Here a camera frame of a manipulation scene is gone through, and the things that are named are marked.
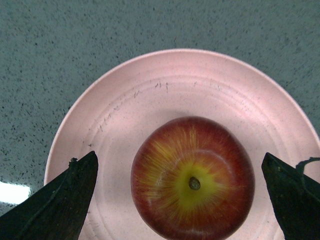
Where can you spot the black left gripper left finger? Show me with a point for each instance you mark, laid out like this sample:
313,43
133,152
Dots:
58,210

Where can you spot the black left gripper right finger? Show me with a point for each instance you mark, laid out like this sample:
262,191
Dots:
295,197

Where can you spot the red apple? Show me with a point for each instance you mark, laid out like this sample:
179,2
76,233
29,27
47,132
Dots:
191,179

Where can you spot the pink plate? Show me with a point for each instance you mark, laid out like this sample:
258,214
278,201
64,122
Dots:
121,109

